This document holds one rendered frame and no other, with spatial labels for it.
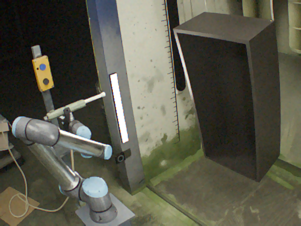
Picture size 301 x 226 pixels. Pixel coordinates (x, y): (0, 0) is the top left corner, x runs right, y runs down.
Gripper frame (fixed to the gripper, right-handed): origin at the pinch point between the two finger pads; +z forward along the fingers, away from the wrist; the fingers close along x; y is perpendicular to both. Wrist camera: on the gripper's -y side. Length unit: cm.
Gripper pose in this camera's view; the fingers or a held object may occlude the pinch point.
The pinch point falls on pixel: (63, 114)
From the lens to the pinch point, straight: 219.8
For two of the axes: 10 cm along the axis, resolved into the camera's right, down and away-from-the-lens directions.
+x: 7.8, -3.6, 5.0
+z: -6.1, -3.0, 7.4
